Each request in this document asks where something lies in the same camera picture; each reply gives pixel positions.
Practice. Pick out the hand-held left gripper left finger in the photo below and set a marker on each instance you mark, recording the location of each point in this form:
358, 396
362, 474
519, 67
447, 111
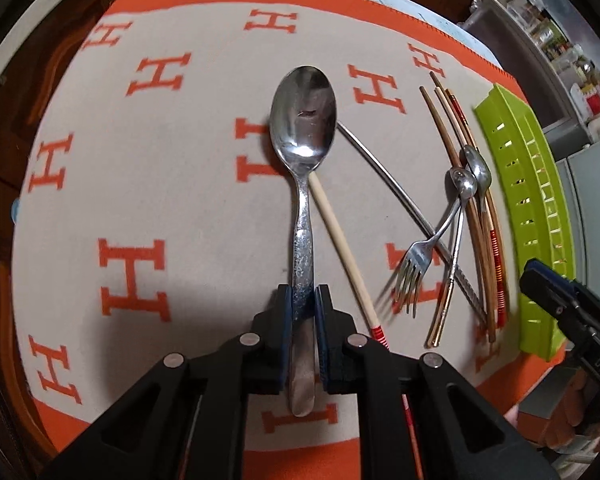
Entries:
285, 310

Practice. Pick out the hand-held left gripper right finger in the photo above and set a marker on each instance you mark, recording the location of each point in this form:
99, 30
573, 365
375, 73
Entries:
322, 320

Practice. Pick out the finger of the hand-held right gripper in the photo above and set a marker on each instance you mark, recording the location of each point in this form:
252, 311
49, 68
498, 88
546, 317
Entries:
555, 274
550, 295

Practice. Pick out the brown wooden chopstick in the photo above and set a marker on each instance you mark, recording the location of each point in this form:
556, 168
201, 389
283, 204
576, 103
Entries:
433, 115
489, 325

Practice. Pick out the cream chopstick red striped end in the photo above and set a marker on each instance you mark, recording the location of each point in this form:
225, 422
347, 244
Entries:
340, 250

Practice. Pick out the metal chopstick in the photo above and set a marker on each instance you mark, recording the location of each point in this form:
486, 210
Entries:
472, 301

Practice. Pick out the green plastic utensil tray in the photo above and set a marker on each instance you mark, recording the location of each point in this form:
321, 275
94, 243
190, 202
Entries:
530, 185

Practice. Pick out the metal fork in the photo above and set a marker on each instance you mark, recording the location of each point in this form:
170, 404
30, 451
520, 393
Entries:
415, 260

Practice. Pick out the small metal spoon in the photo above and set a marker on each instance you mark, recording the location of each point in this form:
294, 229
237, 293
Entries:
461, 182
477, 167

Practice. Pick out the red patterned wooden chopstick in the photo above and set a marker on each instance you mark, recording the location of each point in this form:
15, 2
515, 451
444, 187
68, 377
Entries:
450, 115
462, 116

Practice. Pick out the large metal spoon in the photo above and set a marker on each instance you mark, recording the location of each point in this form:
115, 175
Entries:
302, 110

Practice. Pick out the person's right hand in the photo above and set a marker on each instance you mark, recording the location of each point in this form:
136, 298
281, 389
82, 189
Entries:
562, 410

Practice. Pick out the grey refrigerator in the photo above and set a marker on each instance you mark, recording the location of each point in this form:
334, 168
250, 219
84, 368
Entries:
595, 185

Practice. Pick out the red packet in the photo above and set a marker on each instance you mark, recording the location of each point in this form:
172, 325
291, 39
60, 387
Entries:
594, 102

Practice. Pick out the orange printed blanket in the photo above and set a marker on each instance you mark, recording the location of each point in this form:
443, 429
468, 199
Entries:
180, 160

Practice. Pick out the stainless steel cabinet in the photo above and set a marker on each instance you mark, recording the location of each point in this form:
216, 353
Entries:
500, 15

